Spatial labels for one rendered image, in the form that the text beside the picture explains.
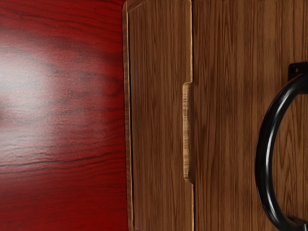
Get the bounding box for brown wooden drawer cabinet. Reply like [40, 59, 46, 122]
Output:
[122, 0, 308, 231]

